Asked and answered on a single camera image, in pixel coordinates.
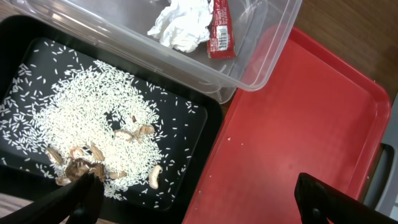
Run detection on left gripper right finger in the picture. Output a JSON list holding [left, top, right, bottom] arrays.
[[294, 172, 397, 224]]

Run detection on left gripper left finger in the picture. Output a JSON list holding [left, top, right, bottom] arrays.
[[1, 174, 104, 224]]

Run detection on food scraps rice and nuts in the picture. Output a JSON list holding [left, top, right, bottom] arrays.
[[0, 40, 200, 209]]

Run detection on red snack wrapper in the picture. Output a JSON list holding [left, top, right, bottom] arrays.
[[207, 0, 236, 59]]

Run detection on white napkin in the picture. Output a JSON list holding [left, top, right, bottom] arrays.
[[147, 0, 214, 53]]

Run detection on grey dishwasher rack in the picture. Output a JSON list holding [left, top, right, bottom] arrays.
[[364, 96, 397, 221]]

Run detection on red serving tray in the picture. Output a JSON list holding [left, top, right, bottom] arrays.
[[184, 29, 391, 223]]

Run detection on black plastic tray bin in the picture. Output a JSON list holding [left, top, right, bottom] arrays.
[[1, 15, 223, 223]]

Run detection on clear plastic bin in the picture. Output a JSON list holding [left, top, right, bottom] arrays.
[[11, 0, 302, 103]]

